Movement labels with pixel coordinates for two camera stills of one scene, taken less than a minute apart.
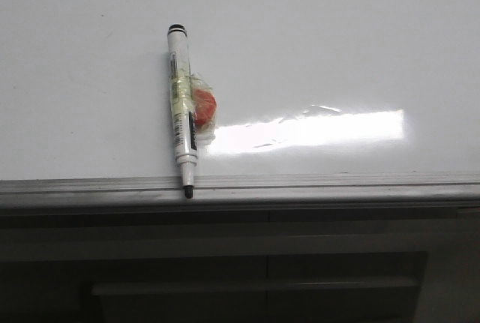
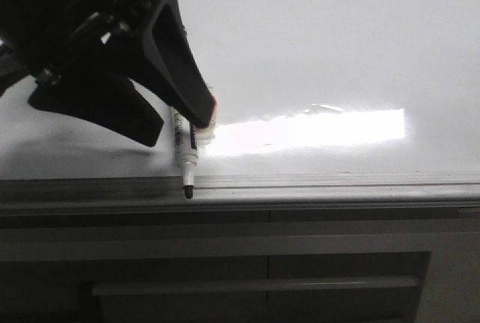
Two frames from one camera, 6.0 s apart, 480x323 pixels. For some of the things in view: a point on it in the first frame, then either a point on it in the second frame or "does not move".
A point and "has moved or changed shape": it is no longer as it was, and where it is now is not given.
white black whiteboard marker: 185,138 has moved or changed shape
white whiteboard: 318,69 does not move
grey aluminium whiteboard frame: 309,192 does not move
